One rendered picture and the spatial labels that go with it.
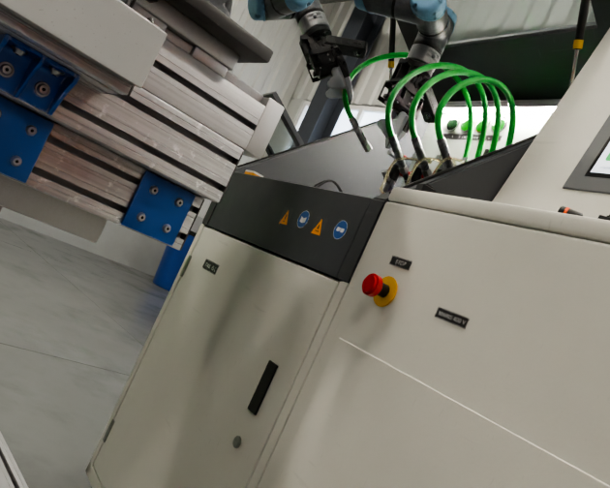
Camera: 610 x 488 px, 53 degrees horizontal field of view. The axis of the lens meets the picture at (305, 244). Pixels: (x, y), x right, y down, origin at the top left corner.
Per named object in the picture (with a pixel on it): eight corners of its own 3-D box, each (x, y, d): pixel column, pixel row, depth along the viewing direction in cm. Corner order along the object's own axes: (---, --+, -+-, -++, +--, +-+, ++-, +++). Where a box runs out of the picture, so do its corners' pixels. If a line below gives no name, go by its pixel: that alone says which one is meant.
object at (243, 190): (206, 225, 163) (231, 170, 164) (220, 231, 166) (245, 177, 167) (335, 278, 111) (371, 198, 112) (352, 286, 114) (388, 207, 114)
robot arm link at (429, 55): (425, 61, 157) (448, 59, 150) (418, 77, 156) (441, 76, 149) (406, 45, 153) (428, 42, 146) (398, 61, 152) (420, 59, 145)
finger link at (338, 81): (333, 105, 156) (320, 76, 159) (355, 99, 157) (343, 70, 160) (334, 98, 153) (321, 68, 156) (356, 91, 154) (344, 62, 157)
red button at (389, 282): (351, 293, 99) (365, 264, 100) (369, 302, 101) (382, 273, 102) (371, 302, 95) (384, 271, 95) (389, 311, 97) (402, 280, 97)
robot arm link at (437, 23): (389, 4, 140) (398, 29, 150) (436, 15, 136) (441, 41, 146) (404, -27, 140) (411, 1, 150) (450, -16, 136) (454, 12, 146)
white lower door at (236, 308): (89, 463, 160) (201, 225, 164) (98, 465, 162) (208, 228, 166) (170, 644, 106) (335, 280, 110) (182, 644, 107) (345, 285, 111)
